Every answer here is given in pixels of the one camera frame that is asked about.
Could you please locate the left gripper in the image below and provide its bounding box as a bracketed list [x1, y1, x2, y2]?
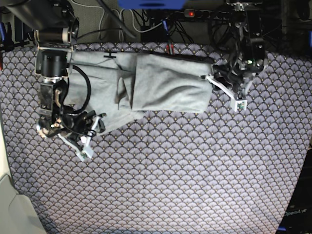
[201, 63, 268, 112]

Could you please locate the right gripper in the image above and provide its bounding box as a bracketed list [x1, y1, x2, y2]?
[36, 111, 106, 162]

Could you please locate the light grey T-shirt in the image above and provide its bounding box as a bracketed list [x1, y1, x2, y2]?
[71, 52, 213, 133]

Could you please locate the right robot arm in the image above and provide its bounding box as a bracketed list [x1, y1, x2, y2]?
[0, 0, 106, 161]

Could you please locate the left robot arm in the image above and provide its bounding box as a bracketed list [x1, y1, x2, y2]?
[205, 0, 268, 111]

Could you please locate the red table clamp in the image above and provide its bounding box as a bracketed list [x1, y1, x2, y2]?
[166, 43, 175, 55]

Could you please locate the black power strip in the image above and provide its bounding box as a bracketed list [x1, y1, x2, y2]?
[170, 9, 230, 22]

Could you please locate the black power adapter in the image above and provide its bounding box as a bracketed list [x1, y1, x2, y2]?
[140, 25, 167, 42]

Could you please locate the fan-patterned table cloth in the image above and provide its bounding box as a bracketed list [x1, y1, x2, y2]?
[0, 48, 312, 234]

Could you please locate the white plastic bin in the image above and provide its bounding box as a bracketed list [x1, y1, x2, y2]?
[0, 175, 46, 234]

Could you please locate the black box left background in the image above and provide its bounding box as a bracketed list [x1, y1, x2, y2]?
[14, 16, 35, 42]

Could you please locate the blue box overhead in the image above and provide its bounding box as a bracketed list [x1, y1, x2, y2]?
[118, 0, 186, 9]

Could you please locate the black OpenArm box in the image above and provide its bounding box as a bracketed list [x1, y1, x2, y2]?
[276, 149, 312, 234]

